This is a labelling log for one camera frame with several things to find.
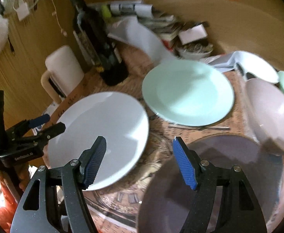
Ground white plate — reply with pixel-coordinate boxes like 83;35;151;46
47;91;149;191
233;51;279;84

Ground stack of magazines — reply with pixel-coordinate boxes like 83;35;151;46
88;0;189;47

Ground grey lilac plate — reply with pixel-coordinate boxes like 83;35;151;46
137;134;284;233

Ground cream beige mug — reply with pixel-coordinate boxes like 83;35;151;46
41;45;85;104

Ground yellow green highlighter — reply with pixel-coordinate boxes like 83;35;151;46
101;4;112;19

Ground white card box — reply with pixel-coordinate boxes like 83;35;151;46
178;24;208;45

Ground mint green plate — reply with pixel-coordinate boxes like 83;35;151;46
142;59;235;126

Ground left hand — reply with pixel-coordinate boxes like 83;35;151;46
15;163;30;191

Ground white paper sheets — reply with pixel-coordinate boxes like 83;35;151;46
107;16;177;65

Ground dark wine bottle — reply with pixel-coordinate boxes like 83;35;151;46
70;0;129;86

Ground white deep bowl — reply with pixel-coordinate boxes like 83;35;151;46
243;78;284;155

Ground small bowl of trinkets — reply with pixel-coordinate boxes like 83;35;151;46
176;43;214;60

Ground orange sleeve forearm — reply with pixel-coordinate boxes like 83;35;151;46
0;173;17;232

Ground newspaper print table mat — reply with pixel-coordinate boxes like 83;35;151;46
44;43;246;232

